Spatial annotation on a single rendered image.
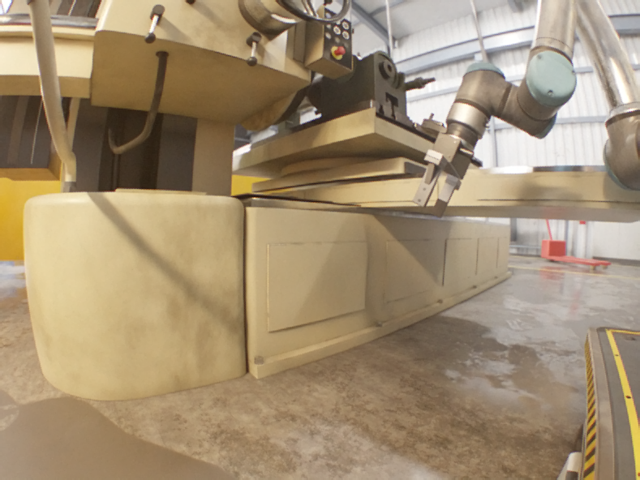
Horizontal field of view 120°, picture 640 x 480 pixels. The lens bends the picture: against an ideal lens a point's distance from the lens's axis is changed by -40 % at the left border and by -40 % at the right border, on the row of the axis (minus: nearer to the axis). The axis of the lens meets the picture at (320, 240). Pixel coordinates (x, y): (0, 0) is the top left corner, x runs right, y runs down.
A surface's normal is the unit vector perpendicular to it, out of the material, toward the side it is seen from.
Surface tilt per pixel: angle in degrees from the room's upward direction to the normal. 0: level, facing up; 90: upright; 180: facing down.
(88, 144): 90
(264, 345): 90
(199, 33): 90
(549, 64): 94
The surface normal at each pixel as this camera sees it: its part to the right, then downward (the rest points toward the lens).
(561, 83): -0.40, 0.11
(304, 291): 0.65, 0.06
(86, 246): 0.45, 0.06
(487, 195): -0.76, 0.01
